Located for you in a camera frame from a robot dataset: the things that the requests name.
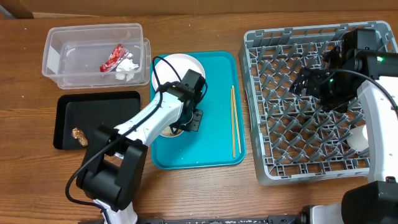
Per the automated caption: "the white cup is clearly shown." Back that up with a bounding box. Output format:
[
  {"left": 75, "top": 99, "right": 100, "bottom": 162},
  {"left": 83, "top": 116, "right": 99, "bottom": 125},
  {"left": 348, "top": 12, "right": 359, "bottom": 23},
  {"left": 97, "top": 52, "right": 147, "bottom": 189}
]
[{"left": 346, "top": 124, "right": 369, "bottom": 152}]

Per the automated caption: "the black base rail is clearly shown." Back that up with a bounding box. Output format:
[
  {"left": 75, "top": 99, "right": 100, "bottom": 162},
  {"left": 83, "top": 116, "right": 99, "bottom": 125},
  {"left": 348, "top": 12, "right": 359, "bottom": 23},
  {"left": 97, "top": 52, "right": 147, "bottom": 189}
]
[{"left": 137, "top": 215, "right": 300, "bottom": 224}]

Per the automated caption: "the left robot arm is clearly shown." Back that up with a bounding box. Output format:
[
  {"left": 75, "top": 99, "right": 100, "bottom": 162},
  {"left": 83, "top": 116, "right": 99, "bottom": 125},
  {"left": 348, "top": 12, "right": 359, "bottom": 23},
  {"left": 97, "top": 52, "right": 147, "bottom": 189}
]
[{"left": 65, "top": 82, "right": 207, "bottom": 223}]

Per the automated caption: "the small white rice bowl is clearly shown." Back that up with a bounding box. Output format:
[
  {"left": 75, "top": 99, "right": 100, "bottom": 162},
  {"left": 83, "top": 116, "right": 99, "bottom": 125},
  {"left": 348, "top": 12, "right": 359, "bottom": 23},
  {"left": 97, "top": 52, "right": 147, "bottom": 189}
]
[{"left": 160, "top": 126, "right": 183, "bottom": 138}]

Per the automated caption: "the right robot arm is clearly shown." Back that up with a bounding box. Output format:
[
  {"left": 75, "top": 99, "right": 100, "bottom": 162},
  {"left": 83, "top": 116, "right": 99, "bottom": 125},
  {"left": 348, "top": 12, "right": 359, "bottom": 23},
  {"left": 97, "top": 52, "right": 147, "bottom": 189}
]
[{"left": 290, "top": 49, "right": 397, "bottom": 223}]

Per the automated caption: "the black plastic tray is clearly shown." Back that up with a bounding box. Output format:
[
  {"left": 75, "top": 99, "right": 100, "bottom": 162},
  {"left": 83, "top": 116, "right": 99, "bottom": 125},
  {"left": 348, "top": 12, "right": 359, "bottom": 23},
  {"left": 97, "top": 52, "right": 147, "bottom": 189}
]
[{"left": 53, "top": 91, "right": 141, "bottom": 150}]

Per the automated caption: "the white napkin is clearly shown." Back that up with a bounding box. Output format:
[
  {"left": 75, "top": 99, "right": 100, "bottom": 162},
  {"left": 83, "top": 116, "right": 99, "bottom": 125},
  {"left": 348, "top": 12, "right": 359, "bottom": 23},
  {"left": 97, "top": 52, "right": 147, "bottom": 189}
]
[{"left": 116, "top": 53, "right": 139, "bottom": 82}]

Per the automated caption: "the red snack wrapper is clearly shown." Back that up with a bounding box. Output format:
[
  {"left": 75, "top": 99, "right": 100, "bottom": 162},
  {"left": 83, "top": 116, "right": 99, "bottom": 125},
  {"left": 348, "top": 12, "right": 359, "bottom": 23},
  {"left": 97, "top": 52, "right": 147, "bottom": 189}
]
[{"left": 99, "top": 44, "right": 127, "bottom": 72}]

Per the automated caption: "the grey dishwasher rack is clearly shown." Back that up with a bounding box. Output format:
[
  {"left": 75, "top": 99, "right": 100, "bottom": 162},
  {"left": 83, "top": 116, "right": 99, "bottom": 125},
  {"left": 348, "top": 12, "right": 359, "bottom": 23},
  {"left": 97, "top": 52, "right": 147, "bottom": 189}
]
[{"left": 239, "top": 21, "right": 397, "bottom": 185}]

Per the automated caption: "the large white plate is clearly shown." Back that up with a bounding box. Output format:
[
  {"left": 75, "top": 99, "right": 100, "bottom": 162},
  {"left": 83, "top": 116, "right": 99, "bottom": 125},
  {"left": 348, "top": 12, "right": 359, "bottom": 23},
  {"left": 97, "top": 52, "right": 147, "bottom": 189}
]
[{"left": 155, "top": 54, "right": 206, "bottom": 85}]

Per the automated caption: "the golden food scrap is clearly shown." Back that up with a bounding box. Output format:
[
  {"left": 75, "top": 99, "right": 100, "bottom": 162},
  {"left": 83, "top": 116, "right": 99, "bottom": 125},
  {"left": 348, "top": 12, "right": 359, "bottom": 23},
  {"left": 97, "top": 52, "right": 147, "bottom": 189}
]
[{"left": 72, "top": 128, "right": 88, "bottom": 147}]

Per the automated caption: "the right wooden chopstick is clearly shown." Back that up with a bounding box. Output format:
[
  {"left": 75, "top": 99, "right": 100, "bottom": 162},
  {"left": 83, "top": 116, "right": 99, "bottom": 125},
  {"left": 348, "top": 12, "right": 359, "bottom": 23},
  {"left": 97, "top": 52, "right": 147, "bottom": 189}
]
[{"left": 231, "top": 85, "right": 242, "bottom": 154}]

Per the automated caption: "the teal serving tray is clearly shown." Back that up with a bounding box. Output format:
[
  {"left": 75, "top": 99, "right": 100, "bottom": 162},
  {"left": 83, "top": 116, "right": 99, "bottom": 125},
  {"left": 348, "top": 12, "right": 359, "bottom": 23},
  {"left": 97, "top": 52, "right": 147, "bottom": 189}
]
[{"left": 151, "top": 51, "right": 246, "bottom": 170}]

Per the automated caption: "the clear plastic bin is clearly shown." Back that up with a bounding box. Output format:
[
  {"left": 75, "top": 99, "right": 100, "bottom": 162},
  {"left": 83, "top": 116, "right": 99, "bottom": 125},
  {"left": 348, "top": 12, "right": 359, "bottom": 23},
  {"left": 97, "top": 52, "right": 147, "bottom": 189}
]
[{"left": 42, "top": 23, "right": 151, "bottom": 90}]

